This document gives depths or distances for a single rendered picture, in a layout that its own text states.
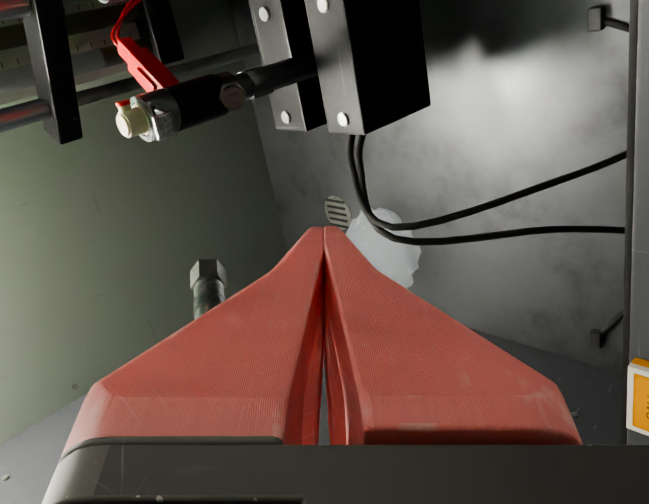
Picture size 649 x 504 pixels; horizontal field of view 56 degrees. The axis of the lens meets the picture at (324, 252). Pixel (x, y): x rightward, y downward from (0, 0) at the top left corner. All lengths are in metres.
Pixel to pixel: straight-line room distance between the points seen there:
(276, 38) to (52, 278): 0.35
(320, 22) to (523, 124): 0.20
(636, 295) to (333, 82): 0.24
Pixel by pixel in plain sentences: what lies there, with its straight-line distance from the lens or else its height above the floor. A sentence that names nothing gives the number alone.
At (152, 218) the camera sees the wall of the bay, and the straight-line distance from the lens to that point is 0.72.
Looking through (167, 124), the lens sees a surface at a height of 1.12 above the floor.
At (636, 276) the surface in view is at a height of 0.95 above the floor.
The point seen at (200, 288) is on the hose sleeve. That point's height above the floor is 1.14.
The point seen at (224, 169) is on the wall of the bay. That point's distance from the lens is 0.76.
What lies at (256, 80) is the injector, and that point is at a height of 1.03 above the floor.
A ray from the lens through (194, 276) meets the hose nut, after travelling 0.38.
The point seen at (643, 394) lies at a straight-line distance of 0.44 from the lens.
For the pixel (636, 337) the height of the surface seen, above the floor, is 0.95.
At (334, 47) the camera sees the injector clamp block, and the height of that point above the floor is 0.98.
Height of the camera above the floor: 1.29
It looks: 36 degrees down
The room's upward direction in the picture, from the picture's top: 120 degrees counter-clockwise
